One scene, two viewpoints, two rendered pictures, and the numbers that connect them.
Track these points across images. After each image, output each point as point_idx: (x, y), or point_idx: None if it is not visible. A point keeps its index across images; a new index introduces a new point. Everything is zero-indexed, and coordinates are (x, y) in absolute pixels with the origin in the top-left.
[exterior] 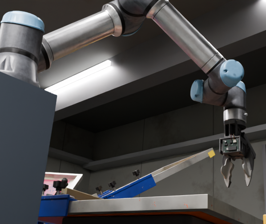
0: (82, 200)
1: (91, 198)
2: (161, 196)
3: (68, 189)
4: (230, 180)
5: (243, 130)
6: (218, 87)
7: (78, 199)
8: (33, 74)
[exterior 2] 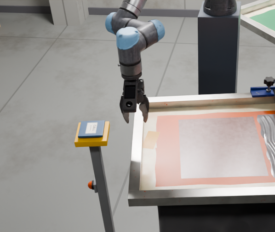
0: (237, 93)
1: None
2: (168, 96)
3: None
4: (143, 118)
5: (126, 79)
6: None
7: None
8: (204, 2)
